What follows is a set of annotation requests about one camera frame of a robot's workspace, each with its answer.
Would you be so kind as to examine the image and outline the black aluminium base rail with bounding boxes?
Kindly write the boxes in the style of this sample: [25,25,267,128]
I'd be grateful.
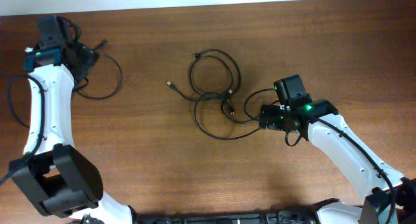
[129,201,365,224]

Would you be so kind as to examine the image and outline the black USB cable long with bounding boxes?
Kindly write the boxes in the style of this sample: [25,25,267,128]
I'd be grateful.
[73,38,124,101]

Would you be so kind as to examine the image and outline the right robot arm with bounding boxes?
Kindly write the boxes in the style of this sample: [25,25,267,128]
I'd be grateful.
[259,75,415,223]

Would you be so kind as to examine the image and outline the black USB cable short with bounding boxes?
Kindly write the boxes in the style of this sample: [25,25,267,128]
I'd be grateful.
[161,49,242,105]

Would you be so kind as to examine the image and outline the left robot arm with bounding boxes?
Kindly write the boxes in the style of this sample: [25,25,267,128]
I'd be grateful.
[6,16,137,223]

